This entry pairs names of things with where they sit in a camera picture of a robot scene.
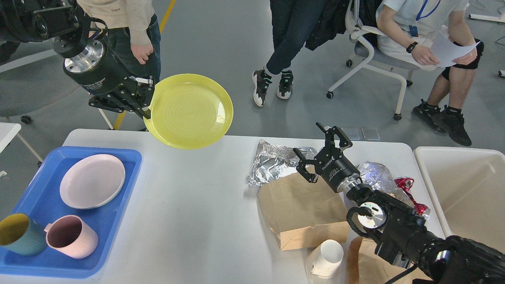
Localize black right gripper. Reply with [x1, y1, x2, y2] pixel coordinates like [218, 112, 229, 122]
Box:
[293, 122, 361, 193]

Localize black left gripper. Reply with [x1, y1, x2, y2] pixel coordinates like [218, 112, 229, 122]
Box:
[64, 39, 155, 119]

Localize yellow plastic plate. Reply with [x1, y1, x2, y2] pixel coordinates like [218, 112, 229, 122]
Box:
[144, 73, 234, 149]

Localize pink ribbed mug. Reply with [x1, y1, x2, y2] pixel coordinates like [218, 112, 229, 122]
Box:
[44, 215, 99, 259]

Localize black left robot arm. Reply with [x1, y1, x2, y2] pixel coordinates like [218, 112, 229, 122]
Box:
[0, 0, 155, 120]

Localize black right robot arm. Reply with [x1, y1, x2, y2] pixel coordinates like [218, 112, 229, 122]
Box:
[293, 123, 505, 284]

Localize crumpled foil ball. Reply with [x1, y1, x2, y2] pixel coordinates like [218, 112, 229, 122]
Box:
[358, 161, 414, 207]

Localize crumpled aluminium foil sheet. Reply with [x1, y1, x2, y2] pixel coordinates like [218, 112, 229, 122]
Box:
[246, 139, 299, 187]

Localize brown paper bag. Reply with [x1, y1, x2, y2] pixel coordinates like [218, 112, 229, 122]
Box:
[257, 172, 350, 250]
[346, 237, 406, 284]

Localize person in beige sweater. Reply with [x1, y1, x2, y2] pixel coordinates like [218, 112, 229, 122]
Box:
[77, 0, 161, 82]

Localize pink plate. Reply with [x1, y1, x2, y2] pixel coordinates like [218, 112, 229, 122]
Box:
[60, 153, 126, 209]

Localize white paper cup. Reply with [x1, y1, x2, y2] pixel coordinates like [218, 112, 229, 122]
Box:
[305, 239, 344, 284]

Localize white side table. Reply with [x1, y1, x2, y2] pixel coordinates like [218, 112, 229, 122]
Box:
[0, 122, 43, 165]

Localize white grey office chair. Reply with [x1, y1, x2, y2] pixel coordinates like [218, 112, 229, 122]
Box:
[326, 0, 419, 121]

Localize beige plastic bin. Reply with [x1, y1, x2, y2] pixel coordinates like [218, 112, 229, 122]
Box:
[414, 147, 505, 252]

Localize person in dark jeans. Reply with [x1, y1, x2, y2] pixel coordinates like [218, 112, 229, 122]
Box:
[252, 0, 350, 107]

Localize seated person in white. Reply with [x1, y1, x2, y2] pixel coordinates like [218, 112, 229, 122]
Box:
[375, 0, 485, 147]

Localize white paper sheets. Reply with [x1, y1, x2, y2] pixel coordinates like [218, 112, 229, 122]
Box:
[430, 31, 480, 67]

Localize teal yellow mug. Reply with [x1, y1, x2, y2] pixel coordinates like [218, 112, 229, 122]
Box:
[0, 213, 47, 256]

